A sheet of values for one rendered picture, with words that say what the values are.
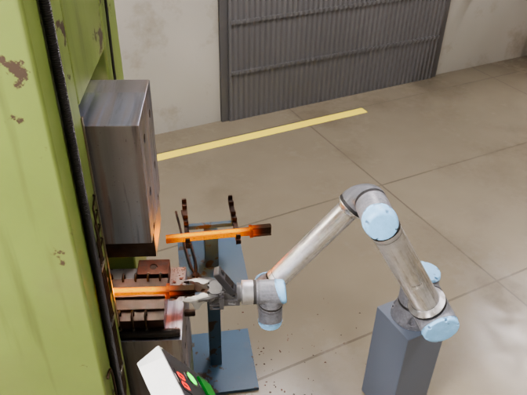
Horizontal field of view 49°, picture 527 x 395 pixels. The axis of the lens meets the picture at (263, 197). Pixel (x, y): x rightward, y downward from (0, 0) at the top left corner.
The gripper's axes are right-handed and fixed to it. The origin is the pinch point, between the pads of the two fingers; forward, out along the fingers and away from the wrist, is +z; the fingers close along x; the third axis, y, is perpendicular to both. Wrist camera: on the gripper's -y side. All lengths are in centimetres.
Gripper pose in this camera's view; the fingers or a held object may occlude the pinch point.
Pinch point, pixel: (185, 289)
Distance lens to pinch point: 213.6
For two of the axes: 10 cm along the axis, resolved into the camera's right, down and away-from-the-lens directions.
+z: -10.0, 0.2, -0.7
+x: -0.7, -5.8, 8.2
